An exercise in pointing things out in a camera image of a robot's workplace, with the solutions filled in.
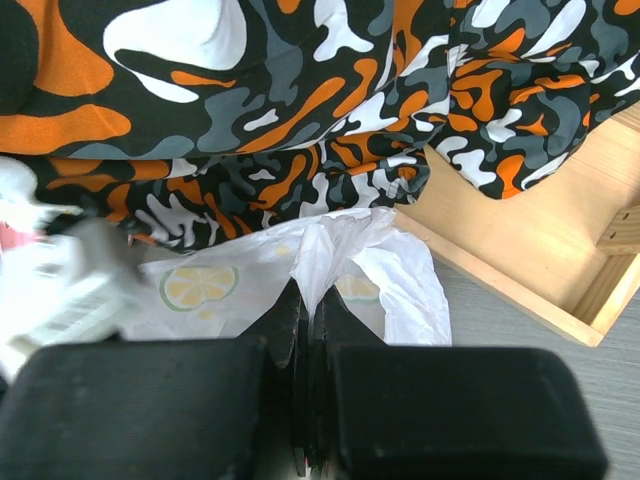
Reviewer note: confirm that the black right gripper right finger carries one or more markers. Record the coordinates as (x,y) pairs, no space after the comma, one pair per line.
(418,412)

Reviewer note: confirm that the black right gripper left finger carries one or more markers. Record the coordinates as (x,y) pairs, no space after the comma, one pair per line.
(187,409)

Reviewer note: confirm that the white plastic bag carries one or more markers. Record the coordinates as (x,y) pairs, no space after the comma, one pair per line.
(385,276)

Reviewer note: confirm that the wooden clothes rack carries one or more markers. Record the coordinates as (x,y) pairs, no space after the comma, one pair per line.
(565,252)

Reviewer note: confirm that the orange grey camouflage garment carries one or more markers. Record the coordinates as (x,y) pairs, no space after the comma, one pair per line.
(191,123)

